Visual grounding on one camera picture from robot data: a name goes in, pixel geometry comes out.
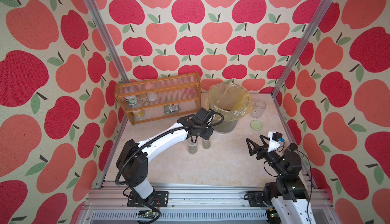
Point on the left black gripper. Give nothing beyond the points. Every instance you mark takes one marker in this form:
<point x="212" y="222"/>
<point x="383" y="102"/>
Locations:
<point x="209" y="133"/>

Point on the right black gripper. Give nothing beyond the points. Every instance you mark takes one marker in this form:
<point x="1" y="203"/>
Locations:
<point x="252" y="152"/>

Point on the green jar lid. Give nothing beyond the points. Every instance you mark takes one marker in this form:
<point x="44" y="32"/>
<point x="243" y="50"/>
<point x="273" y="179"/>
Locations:
<point x="256" y="125"/>

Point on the ribbed glass jar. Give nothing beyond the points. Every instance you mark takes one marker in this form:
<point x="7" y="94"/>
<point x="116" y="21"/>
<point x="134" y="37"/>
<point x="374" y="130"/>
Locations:
<point x="259" y="108"/>

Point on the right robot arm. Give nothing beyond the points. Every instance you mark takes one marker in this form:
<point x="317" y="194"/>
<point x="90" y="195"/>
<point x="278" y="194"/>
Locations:
<point x="287" y="198"/>

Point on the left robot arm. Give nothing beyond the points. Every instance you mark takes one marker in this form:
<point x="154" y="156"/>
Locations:
<point x="134" y="158"/>

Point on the green mung bean packet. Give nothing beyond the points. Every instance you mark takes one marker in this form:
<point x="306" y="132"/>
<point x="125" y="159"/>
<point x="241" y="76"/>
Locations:
<point x="171" y="108"/>

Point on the short clear plastic jar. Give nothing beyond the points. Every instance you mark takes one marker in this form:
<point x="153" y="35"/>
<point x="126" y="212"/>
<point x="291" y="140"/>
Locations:
<point x="192" y="147"/>

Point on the metal mesh trash bin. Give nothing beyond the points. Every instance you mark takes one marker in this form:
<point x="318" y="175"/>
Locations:
<point x="227" y="123"/>

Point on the yellow plastic bin liner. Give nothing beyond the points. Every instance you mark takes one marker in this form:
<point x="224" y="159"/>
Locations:
<point x="228" y="102"/>

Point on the white pink bottle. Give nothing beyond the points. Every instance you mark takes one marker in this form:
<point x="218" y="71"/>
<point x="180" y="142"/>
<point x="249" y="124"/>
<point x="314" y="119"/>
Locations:
<point x="152" y="96"/>

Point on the yellow small can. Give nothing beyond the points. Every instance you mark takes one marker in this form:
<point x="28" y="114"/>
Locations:
<point x="139" y="113"/>

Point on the green white cup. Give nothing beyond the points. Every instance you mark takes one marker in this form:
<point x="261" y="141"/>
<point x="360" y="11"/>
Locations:
<point x="131" y="100"/>

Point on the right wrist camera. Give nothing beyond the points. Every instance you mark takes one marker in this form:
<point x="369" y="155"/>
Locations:
<point x="276" y="140"/>

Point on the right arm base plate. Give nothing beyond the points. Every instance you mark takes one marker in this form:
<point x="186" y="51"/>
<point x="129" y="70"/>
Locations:
<point x="256" y="199"/>

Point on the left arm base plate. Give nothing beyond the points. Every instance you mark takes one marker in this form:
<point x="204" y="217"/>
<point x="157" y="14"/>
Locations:
<point x="157" y="199"/>

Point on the aluminium frame rail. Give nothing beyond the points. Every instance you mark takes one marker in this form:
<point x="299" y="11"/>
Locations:
<point x="190" y="204"/>

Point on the right aluminium corner post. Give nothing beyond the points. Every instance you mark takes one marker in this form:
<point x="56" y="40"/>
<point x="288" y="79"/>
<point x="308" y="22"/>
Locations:
<point x="307" y="34"/>

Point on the aluminium corner post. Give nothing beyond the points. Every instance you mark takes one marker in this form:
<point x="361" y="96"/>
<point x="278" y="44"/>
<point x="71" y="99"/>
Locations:
<point x="106" y="37"/>
<point x="307" y="34"/>

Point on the left aluminium corner post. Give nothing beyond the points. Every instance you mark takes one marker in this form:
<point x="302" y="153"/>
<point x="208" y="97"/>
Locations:
<point x="106" y="37"/>

